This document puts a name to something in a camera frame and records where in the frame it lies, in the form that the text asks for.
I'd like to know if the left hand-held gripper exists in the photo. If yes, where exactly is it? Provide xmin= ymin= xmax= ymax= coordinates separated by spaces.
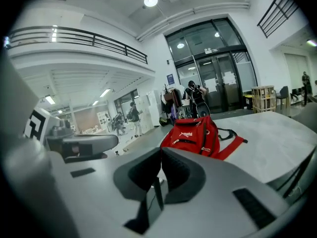
xmin=23 ymin=107 xmax=119 ymax=164

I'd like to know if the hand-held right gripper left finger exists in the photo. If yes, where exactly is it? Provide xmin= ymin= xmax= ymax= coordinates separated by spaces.
xmin=3 ymin=147 xmax=162 ymax=238

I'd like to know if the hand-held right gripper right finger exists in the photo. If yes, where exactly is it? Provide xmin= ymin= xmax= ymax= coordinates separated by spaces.
xmin=148 ymin=147 xmax=291 ymax=238

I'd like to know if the red bag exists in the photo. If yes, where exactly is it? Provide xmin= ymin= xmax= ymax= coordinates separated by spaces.
xmin=159 ymin=115 xmax=249 ymax=161

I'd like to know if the white cabinet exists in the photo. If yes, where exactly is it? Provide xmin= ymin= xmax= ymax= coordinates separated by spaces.
xmin=148 ymin=90 xmax=163 ymax=126

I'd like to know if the clothes rack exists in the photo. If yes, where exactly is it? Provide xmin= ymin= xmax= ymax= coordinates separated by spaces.
xmin=160 ymin=83 xmax=184 ymax=126

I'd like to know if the long black balcony railing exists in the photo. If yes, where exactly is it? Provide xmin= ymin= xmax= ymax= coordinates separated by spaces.
xmin=7 ymin=26 xmax=149 ymax=64

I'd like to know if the black bin with yellow lid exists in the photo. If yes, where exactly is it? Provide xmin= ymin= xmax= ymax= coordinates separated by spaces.
xmin=244 ymin=94 xmax=254 ymax=110

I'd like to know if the wooden crate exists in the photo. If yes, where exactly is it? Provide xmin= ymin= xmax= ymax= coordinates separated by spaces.
xmin=251 ymin=85 xmax=277 ymax=114

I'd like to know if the black chair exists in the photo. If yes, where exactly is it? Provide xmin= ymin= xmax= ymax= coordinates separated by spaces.
xmin=275 ymin=85 xmax=291 ymax=110

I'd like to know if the black-framed glass door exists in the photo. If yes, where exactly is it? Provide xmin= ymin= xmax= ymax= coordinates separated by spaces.
xmin=165 ymin=18 xmax=258 ymax=114

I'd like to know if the short black balcony railing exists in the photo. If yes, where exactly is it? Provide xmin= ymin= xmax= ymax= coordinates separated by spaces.
xmin=257 ymin=0 xmax=299 ymax=39

